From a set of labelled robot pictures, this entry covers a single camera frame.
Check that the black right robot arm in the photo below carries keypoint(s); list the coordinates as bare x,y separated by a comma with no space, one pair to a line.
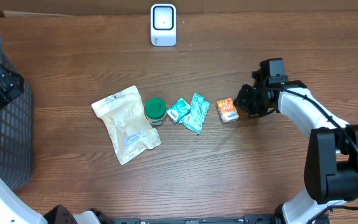
331,167

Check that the small teal tissue pack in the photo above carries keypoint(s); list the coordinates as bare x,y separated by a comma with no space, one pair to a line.
178,110

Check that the brown cardboard backboard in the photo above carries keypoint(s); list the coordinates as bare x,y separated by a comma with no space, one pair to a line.
115,7

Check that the grey plastic mesh basket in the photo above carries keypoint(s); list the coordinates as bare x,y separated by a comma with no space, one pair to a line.
16,125

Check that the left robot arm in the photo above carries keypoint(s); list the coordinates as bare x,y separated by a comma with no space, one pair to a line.
14,210

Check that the beige nut snack bag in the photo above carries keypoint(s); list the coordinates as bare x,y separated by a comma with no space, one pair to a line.
129,130

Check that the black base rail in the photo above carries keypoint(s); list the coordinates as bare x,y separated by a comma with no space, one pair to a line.
191,221

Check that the green cap white bottle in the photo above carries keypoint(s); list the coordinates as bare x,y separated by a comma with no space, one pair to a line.
155,111

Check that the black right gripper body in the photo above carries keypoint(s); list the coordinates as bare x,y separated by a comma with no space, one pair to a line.
253,101

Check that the teal wet wipes pack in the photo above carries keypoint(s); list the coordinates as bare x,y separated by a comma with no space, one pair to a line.
196,117

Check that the white barcode scanner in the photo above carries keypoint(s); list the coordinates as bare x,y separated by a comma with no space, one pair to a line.
163,25

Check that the orange snack packet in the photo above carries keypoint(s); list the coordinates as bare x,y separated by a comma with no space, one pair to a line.
227,110

